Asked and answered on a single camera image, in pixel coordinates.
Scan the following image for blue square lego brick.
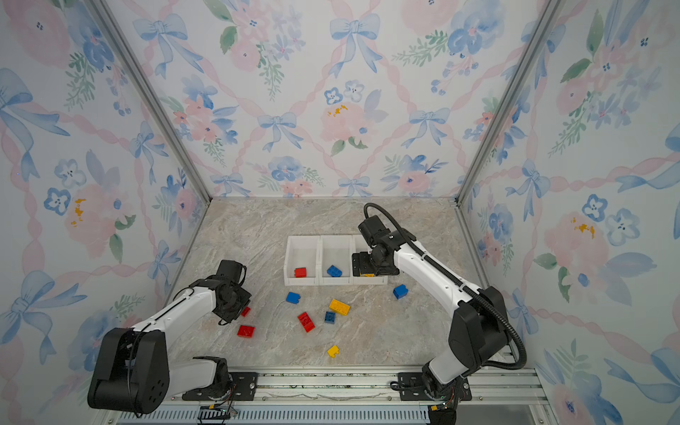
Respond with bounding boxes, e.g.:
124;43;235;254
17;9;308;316
327;265;343;278

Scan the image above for blue tall lego brick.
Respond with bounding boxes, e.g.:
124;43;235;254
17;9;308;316
392;284;409;299

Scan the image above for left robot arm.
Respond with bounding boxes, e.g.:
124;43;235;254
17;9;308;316
87;260;251;416

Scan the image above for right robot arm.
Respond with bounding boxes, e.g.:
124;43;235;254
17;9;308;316
352;232;523;401

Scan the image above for red lego brick near base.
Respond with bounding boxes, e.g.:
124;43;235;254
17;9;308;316
237;325;256;338

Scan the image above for blue lego brick left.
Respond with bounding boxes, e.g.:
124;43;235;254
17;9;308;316
285;292;301;305

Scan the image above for red curved lego brick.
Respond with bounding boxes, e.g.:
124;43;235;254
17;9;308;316
297;313;315;333

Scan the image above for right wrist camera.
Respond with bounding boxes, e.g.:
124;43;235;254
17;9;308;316
358;215;391;247

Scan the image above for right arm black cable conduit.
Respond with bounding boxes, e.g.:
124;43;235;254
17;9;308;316
363;202;528;371

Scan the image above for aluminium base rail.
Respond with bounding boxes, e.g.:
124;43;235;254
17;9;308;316
94;367;557;424

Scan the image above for left aluminium corner post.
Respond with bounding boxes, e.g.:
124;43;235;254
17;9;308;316
84;1;212;204

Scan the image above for aluminium corner post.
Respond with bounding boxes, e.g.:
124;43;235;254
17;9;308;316
455;0;562;208
84;1;212;204

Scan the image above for right aluminium corner post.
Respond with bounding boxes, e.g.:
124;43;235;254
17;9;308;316
455;0;562;208

